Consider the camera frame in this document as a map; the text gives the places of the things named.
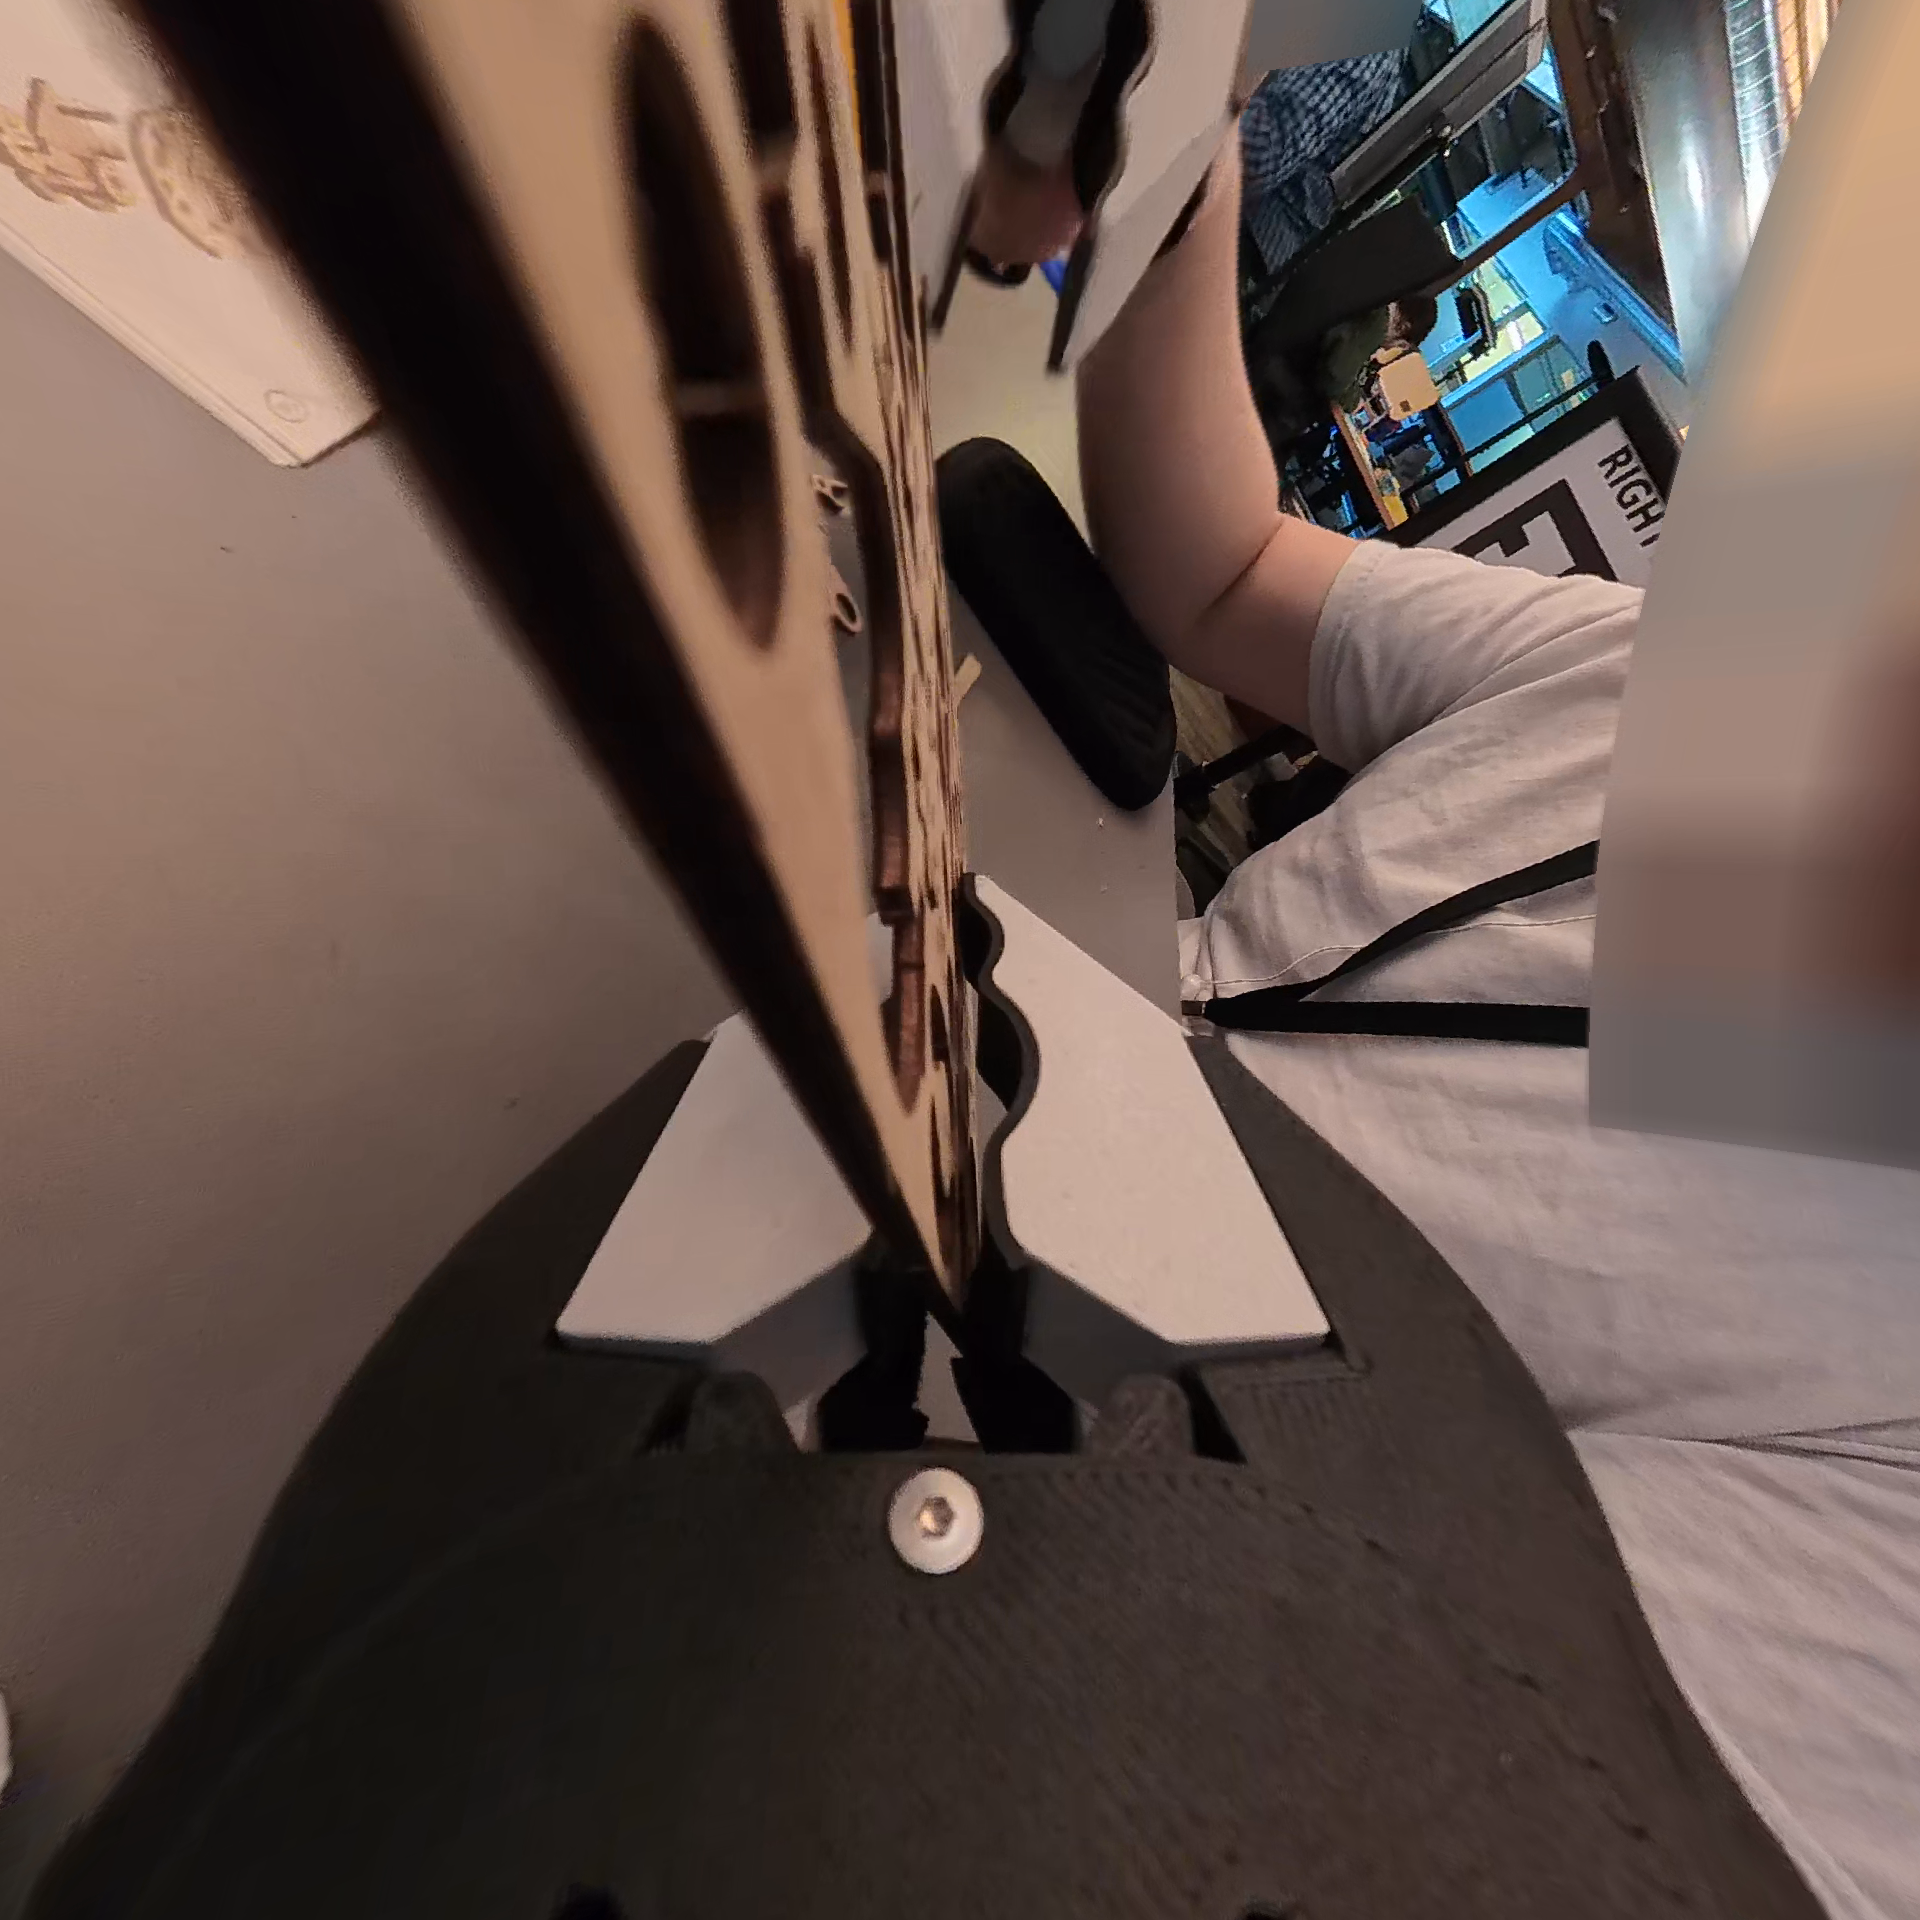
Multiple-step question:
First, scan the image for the laser-cut wooden parts sheet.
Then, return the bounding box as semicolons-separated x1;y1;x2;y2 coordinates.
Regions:
128;0;991;1320

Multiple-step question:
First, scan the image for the open instruction booklet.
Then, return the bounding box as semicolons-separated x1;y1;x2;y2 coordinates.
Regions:
0;46;377;465

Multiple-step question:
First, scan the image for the framed square-code sign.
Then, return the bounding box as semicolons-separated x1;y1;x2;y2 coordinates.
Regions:
1410;374;1684;587

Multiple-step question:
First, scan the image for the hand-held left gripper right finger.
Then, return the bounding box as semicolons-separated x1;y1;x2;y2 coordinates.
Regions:
964;872;1336;1449

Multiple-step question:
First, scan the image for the person's right forearm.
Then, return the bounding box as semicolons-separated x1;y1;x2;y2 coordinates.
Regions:
1077;134;1360;707

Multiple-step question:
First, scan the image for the person's right hand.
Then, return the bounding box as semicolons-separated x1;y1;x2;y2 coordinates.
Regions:
967;145;1093;281

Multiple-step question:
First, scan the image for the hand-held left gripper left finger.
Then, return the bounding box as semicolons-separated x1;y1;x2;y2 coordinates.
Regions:
556;1016;904;1453

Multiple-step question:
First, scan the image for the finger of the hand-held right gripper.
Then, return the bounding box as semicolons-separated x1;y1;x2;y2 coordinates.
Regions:
885;0;1039;326
1047;0;1249;374

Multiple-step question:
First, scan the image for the black lanyard strap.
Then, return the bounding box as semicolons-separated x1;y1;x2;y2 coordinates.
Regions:
1184;839;1600;1048

